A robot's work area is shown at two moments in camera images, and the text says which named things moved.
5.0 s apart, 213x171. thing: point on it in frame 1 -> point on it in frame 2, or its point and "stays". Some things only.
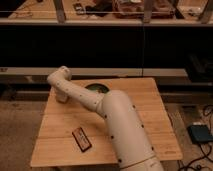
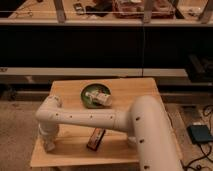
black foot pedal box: (200, 133) stays
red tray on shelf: (134, 9) stays
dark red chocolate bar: (81, 139) -> (96, 138)
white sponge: (61, 96) -> (49, 145)
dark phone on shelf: (80, 10) stays
